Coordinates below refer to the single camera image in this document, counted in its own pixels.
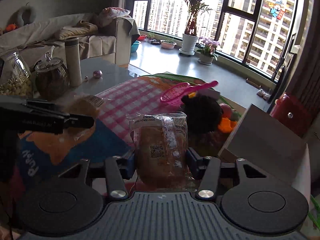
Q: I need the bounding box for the packaged bread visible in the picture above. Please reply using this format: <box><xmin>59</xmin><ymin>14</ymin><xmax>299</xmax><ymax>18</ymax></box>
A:
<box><xmin>127</xmin><ymin>112</ymin><xmax>188</xmax><ymax>190</ymax></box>

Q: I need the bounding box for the brown bread bun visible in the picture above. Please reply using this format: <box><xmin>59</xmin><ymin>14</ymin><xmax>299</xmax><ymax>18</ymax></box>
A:
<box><xmin>63</xmin><ymin>95</ymin><xmax>104</xmax><ymax>141</ymax></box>

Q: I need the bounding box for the pink toy racket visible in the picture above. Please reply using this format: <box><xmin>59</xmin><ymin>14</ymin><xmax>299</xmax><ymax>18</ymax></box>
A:
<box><xmin>160</xmin><ymin>80</ymin><xmax>219</xmax><ymax>106</ymax></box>

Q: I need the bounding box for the glass jar with nuts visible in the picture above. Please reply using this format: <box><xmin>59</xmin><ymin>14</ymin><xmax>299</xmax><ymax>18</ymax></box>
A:
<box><xmin>1</xmin><ymin>49</ymin><xmax>33</xmax><ymax>98</ymax></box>

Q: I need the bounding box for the colourful play mat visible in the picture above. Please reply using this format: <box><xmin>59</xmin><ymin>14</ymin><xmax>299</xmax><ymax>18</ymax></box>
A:
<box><xmin>17</xmin><ymin>73</ymin><xmax>241</xmax><ymax>201</ymax></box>

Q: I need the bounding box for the glass jar with dark contents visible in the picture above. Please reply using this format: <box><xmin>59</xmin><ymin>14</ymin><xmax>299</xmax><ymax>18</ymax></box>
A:
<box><xmin>34</xmin><ymin>52</ymin><xmax>69</xmax><ymax>101</ymax></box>

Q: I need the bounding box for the black plush toy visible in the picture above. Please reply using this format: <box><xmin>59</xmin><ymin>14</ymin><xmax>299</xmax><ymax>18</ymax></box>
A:
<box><xmin>181</xmin><ymin>95</ymin><xmax>223</xmax><ymax>135</ymax></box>

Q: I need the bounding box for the pink cardboard box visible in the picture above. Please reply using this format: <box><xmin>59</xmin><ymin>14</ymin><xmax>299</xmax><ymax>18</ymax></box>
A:
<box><xmin>218</xmin><ymin>105</ymin><xmax>311</xmax><ymax>200</ymax></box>

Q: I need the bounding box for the white thermos bottle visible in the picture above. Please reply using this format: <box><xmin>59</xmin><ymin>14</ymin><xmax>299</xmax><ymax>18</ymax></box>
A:
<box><xmin>65</xmin><ymin>37</ymin><xmax>82</xmax><ymax>87</ymax></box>

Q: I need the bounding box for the small purple ball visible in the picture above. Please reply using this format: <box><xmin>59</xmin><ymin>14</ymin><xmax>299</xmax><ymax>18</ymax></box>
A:
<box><xmin>93</xmin><ymin>70</ymin><xmax>103</xmax><ymax>79</ymax></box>

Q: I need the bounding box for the grey plush toy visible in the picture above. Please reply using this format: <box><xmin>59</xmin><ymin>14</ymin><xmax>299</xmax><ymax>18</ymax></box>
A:
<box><xmin>9</xmin><ymin>3</ymin><xmax>36</xmax><ymax>28</ymax></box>

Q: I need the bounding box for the pink flower pot plant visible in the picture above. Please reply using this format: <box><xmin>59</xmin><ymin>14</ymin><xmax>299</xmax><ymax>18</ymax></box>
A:
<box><xmin>197</xmin><ymin>36</ymin><xmax>220</xmax><ymax>66</ymax></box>

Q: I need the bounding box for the beige sofa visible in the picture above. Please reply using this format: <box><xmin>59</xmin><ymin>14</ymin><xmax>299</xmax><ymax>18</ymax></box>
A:
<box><xmin>1</xmin><ymin>7</ymin><xmax>140</xmax><ymax>67</ymax></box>

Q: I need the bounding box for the teal plastic basin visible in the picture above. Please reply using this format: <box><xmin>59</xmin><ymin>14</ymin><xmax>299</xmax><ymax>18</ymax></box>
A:
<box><xmin>131</xmin><ymin>40</ymin><xmax>141</xmax><ymax>53</ymax></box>

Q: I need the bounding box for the pink basin planter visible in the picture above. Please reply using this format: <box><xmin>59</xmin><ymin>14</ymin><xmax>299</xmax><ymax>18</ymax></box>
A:
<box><xmin>161</xmin><ymin>40</ymin><xmax>177</xmax><ymax>50</ymax></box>

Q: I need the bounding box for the tall plant in white pot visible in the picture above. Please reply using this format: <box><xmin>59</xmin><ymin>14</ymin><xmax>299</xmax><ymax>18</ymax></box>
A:
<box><xmin>181</xmin><ymin>0</ymin><xmax>208</xmax><ymax>56</ymax></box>

